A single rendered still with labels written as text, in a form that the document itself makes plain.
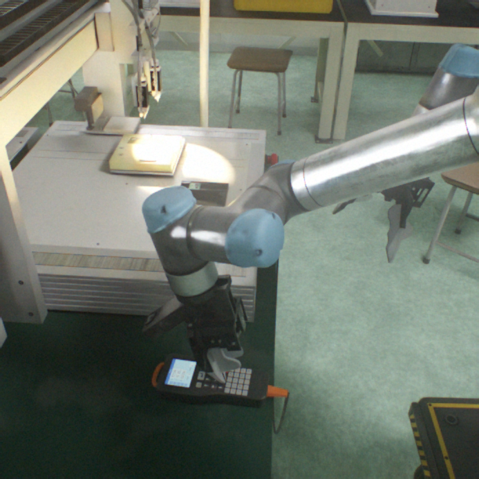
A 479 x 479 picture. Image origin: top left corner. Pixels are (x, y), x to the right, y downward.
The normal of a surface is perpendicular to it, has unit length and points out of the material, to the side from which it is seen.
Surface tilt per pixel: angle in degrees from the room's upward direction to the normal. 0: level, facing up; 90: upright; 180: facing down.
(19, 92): 90
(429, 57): 90
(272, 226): 77
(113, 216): 0
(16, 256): 90
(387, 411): 0
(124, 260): 0
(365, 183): 107
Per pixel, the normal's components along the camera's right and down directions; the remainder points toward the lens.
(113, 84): -0.07, 0.58
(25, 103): 1.00, 0.06
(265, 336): 0.02, -0.81
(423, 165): -0.30, 0.76
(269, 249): 0.86, 0.09
